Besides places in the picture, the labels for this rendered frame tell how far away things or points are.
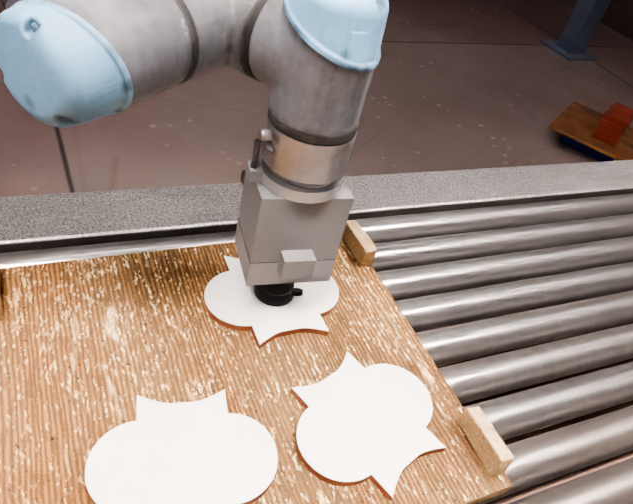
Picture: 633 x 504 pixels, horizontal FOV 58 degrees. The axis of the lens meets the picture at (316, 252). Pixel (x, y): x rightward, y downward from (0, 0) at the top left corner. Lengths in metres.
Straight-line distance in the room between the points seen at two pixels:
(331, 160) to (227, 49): 0.12
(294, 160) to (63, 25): 0.19
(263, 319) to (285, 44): 0.27
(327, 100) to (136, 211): 0.37
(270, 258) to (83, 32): 0.25
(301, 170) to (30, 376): 0.29
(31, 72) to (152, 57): 0.07
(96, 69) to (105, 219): 0.36
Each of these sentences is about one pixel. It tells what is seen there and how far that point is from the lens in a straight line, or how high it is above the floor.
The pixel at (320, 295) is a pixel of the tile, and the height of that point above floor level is 0.94.
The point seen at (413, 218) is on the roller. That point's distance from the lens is 0.81.
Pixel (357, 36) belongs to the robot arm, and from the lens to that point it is 0.42.
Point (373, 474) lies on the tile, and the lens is 0.51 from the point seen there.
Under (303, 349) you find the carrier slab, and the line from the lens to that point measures 0.57.
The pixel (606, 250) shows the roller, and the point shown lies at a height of 0.92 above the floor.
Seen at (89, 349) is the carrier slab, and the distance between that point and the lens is 0.56.
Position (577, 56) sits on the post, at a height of 0.02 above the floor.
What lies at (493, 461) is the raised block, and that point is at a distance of 0.55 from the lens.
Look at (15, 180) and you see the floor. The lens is 2.35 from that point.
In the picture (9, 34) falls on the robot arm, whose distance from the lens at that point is 0.39.
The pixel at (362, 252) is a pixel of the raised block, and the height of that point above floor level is 0.96.
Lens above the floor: 1.37
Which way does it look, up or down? 40 degrees down
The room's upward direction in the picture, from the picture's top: 16 degrees clockwise
